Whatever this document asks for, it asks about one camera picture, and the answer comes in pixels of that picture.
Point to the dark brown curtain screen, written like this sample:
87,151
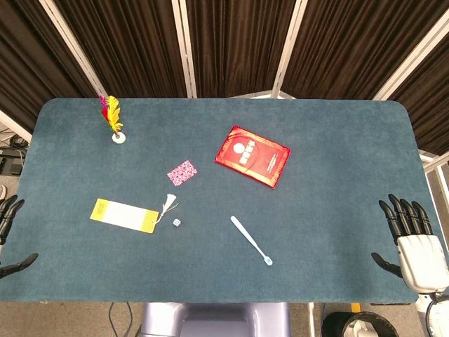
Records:
224,45

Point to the teal blue table cloth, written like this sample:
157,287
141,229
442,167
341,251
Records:
224,217

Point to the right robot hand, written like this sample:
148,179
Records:
417,256

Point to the pink patterned card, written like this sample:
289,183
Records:
182,173

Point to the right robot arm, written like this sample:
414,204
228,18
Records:
436,309

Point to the feather shuttlecock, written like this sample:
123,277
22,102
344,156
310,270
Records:
113,117

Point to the yellow white bookmark with tassel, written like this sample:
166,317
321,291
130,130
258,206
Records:
122,215

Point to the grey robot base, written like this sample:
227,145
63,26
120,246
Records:
214,320

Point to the black trash bin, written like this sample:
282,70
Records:
354,324

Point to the small white die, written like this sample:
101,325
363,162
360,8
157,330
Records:
177,222

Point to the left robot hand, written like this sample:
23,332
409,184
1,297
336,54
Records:
7,214

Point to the red gold envelope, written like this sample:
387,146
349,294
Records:
252,156

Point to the light blue toothbrush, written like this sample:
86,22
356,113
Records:
250,240

